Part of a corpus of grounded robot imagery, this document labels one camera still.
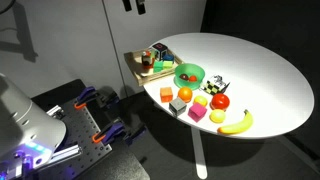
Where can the orange block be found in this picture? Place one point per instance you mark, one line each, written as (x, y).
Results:
(166, 94)

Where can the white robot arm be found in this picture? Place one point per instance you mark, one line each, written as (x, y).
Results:
(28, 135)

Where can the light green block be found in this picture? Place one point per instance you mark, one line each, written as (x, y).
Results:
(167, 64)

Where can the dark plum in bowl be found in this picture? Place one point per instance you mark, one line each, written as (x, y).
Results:
(184, 77)

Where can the green plastic bowl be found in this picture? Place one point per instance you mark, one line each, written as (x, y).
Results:
(189, 69)

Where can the blue block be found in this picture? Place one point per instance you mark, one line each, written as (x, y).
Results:
(168, 57)

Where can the small red fruit in bowl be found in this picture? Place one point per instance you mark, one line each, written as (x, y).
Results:
(192, 78)

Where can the pink block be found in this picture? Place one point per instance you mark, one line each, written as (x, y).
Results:
(197, 112)

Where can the wooden tray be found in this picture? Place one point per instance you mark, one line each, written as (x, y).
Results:
(144, 76)

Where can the grey cube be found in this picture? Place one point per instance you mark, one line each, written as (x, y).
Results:
(177, 106)

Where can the orange fruit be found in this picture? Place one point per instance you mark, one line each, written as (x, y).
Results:
(185, 93)

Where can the black patterned soft cube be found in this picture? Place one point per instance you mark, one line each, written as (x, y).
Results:
(160, 50)

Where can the black yellow checkered cube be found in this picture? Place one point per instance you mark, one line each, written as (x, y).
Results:
(215, 85)

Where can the red tomato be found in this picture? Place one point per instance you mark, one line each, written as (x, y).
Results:
(220, 101)

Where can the purple clamp orange tip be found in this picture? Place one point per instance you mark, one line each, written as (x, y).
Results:
(91, 94)

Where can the yellow banana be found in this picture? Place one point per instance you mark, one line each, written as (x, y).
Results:
(238, 127)

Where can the white table pedestal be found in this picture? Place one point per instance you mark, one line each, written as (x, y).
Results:
(200, 163)

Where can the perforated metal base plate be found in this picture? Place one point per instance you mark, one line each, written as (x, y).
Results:
(81, 126)

